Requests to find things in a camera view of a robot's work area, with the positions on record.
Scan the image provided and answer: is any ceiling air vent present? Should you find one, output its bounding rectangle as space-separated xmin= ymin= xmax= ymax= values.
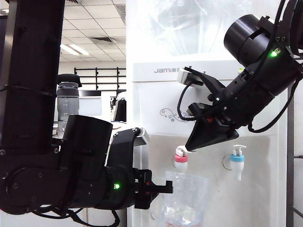
xmin=91 ymin=36 xmax=116 ymax=44

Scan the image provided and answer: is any black background shelving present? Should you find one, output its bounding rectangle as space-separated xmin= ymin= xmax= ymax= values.
xmin=74 ymin=67 xmax=127 ymax=90

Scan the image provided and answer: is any clear plastic mug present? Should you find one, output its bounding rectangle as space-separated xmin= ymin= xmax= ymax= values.
xmin=158 ymin=170 xmax=209 ymax=227

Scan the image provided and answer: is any red collar water tap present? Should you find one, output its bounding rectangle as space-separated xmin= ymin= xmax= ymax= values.
xmin=174 ymin=145 xmax=197 ymax=172

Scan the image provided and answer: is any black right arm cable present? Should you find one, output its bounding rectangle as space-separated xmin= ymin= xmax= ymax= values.
xmin=247 ymin=78 xmax=301 ymax=133

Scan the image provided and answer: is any blue collar water tap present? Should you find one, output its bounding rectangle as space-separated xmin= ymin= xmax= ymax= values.
xmin=229 ymin=144 xmax=247 ymax=182

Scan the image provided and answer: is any dark metal rack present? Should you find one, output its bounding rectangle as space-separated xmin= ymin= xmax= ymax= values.
xmin=286 ymin=89 xmax=303 ymax=227

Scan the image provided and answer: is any black cap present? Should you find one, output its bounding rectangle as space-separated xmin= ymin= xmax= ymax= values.
xmin=57 ymin=73 xmax=83 ymax=87

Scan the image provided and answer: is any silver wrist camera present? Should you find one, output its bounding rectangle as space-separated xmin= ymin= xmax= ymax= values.
xmin=109 ymin=127 xmax=151 ymax=166
xmin=176 ymin=66 xmax=225 ymax=95

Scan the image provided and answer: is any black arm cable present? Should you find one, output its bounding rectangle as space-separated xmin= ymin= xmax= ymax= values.
xmin=35 ymin=204 xmax=121 ymax=227
xmin=247 ymin=78 xmax=301 ymax=133

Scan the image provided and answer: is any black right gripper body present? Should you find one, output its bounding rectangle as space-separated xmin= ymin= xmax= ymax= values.
xmin=188 ymin=73 xmax=276 ymax=130

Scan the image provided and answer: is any frosted glass partition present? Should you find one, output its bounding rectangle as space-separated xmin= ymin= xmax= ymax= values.
xmin=78 ymin=96 xmax=103 ymax=116

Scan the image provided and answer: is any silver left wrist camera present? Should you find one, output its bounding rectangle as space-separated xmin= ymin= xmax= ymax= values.
xmin=109 ymin=127 xmax=151 ymax=166

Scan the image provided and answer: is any black jacket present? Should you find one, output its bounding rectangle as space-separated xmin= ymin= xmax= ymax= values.
xmin=114 ymin=91 xmax=127 ymax=122

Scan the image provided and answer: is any long ceiling light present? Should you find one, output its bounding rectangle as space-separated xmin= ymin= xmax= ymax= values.
xmin=60 ymin=44 xmax=89 ymax=56

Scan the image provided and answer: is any bagged water jug red label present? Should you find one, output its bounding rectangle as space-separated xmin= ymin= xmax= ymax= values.
xmin=146 ymin=0 xmax=240 ymax=57

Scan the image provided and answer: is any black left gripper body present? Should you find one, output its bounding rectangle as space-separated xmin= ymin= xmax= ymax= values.
xmin=127 ymin=167 xmax=174 ymax=209

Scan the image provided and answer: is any grey sports bottle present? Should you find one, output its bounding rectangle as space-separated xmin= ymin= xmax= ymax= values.
xmin=56 ymin=82 xmax=80 ymax=122

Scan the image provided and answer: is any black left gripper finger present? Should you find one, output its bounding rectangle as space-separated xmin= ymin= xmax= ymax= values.
xmin=135 ymin=193 xmax=159 ymax=210

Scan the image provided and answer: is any black right camera cable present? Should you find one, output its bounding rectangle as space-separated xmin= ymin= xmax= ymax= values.
xmin=177 ymin=82 xmax=209 ymax=122

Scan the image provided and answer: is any black background monitor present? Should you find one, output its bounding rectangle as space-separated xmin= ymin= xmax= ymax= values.
xmin=78 ymin=89 xmax=102 ymax=97

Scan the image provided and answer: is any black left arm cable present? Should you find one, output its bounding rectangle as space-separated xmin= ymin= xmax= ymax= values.
xmin=35 ymin=204 xmax=121 ymax=227

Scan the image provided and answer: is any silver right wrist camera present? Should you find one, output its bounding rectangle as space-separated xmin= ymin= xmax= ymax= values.
xmin=176 ymin=66 xmax=225 ymax=95

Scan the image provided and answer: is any white water dispenser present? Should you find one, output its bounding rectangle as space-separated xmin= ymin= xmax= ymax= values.
xmin=131 ymin=60 xmax=291 ymax=227

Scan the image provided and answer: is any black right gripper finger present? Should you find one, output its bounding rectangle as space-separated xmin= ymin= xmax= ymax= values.
xmin=185 ymin=119 xmax=229 ymax=151
xmin=190 ymin=129 xmax=240 ymax=152

